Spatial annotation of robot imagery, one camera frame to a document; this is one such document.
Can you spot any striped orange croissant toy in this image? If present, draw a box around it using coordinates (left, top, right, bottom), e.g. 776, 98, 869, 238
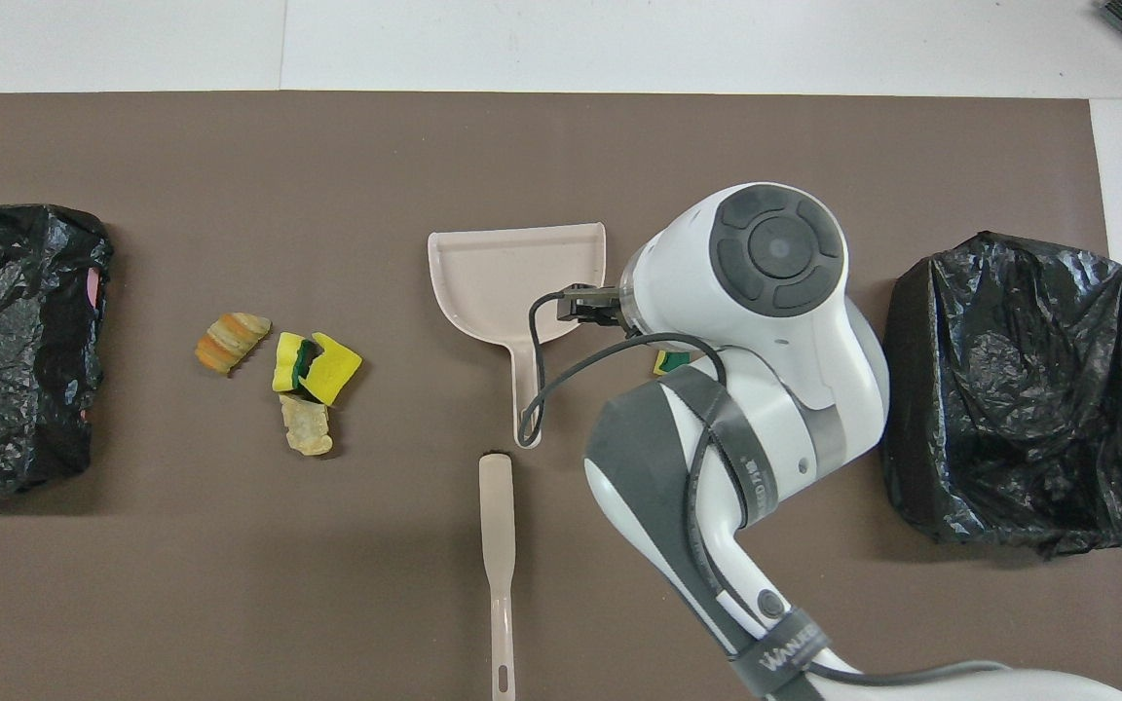
195, 313, 273, 377

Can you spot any yellow green sponge piece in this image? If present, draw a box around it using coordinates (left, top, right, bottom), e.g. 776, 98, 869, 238
300, 333, 364, 407
272, 332, 320, 393

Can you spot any pale chip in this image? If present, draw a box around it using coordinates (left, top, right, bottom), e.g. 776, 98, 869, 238
280, 394, 335, 457

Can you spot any beige plastic dustpan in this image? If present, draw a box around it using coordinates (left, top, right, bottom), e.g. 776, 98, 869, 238
428, 223, 609, 450

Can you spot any beige hand brush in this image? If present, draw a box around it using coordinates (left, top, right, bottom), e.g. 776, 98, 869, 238
479, 450, 517, 701

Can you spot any black bagged bin pink patch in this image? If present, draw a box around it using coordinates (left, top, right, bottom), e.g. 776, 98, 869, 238
0, 203, 115, 494

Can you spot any brown table mat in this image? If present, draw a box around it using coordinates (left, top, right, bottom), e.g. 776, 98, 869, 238
0, 92, 1122, 701

